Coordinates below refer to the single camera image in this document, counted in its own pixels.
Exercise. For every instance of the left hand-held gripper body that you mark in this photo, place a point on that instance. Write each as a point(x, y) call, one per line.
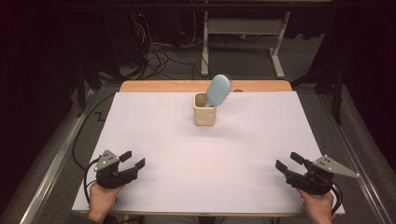
point(109, 179)

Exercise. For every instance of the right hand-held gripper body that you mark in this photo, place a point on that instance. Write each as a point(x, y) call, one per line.
point(314, 183)

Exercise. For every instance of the beige square cup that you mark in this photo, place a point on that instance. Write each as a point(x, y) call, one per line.
point(204, 117)

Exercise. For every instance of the light blue plastic spoon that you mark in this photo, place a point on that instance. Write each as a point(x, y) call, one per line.
point(217, 90)

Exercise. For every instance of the person's right hand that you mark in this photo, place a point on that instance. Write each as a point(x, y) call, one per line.
point(317, 207)

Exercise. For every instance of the person's left hand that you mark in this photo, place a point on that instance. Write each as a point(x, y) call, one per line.
point(99, 200)

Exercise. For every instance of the white paper sheet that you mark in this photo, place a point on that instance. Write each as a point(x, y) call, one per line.
point(211, 161)

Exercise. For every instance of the black metal stand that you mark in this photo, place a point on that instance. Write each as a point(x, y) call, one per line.
point(337, 99)
point(82, 90)

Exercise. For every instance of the dark equipment box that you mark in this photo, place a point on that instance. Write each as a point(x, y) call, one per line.
point(124, 43)

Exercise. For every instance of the aluminium floor rail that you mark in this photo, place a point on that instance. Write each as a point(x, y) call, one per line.
point(358, 155)
point(53, 168)

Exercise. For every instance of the white metal desk frame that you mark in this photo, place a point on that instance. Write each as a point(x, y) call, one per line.
point(246, 26)

